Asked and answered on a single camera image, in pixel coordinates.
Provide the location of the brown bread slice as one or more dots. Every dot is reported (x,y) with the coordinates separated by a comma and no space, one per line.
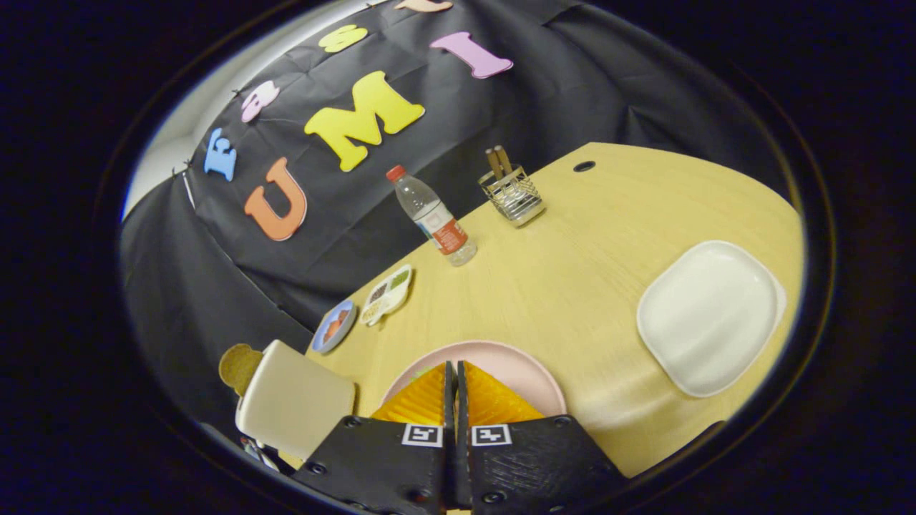
(238,368)

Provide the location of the red food pieces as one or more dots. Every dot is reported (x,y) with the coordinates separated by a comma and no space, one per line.
(335,327)

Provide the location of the white divided condiment dish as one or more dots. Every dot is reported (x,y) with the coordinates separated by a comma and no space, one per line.
(390,293)

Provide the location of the white toaster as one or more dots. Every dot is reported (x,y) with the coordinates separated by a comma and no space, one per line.
(293,404)

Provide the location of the white square plate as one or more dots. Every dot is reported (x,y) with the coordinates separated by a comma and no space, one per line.
(708,318)

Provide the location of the small colourful object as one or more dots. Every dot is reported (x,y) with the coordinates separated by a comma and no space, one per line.
(252,452)

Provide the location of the pink round plate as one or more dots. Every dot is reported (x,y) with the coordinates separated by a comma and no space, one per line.
(522,372)

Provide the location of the wooden chopstick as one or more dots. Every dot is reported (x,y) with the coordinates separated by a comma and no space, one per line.
(493,163)
(504,159)

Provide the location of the clear water bottle red cap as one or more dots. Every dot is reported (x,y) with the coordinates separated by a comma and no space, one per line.
(436,222)

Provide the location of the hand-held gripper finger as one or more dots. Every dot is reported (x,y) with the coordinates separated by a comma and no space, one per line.
(450,408)
(463,408)

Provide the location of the small blue plate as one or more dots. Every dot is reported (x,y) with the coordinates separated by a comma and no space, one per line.
(320,347)

